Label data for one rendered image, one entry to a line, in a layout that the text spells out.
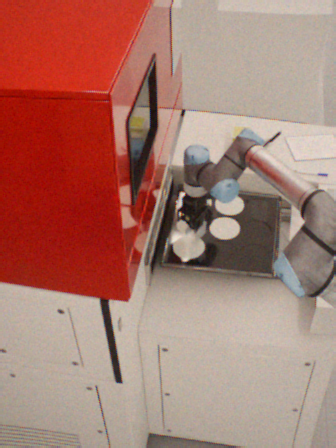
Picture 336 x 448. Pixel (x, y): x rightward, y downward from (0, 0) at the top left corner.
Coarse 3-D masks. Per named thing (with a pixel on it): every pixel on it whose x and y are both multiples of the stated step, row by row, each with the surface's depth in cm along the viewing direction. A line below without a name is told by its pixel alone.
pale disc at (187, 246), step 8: (176, 240) 213; (184, 240) 213; (192, 240) 213; (200, 240) 213; (176, 248) 211; (184, 248) 210; (192, 248) 210; (200, 248) 210; (184, 256) 208; (192, 256) 208
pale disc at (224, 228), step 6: (216, 222) 218; (222, 222) 218; (228, 222) 218; (234, 222) 218; (210, 228) 216; (216, 228) 216; (222, 228) 216; (228, 228) 216; (234, 228) 216; (216, 234) 214; (222, 234) 214; (228, 234) 214; (234, 234) 214
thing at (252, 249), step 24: (216, 216) 220; (240, 216) 220; (264, 216) 220; (168, 240) 213; (216, 240) 213; (240, 240) 212; (264, 240) 212; (192, 264) 206; (216, 264) 205; (240, 264) 205; (264, 264) 205
